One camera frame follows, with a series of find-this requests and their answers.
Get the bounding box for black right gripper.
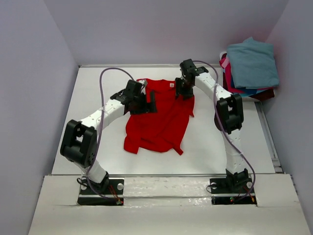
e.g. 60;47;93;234
175;77;194;100

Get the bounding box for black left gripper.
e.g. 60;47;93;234
131;92;157;116

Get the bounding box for red t shirt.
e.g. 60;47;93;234
124;78;195;155

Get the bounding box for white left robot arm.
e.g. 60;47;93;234
60;79;157;194

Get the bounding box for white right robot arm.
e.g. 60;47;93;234
175;59;251;194

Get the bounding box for pink t shirt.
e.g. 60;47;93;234
219;52;237;93

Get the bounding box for bright blue t shirt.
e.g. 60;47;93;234
230;77;265;96

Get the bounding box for dark maroon t shirt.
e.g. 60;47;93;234
249;88;275;101

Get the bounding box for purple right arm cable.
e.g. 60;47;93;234
193;60;256;203

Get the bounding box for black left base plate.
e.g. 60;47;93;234
76;177;124;206

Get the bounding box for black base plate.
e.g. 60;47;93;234
206;178;257;206
76;177;124;206

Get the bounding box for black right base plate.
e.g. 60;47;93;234
206;178;257;206

